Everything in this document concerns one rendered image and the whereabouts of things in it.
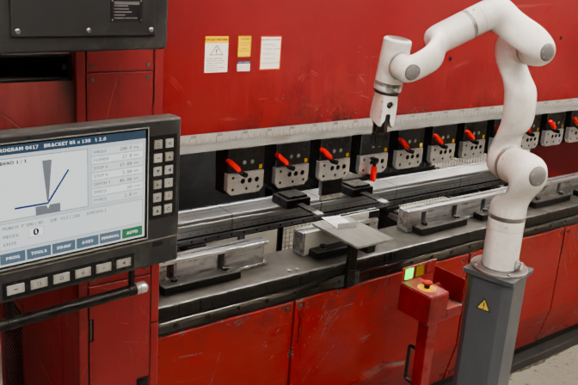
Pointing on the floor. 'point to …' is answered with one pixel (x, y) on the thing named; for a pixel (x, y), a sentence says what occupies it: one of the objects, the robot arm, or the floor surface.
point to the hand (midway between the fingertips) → (376, 138)
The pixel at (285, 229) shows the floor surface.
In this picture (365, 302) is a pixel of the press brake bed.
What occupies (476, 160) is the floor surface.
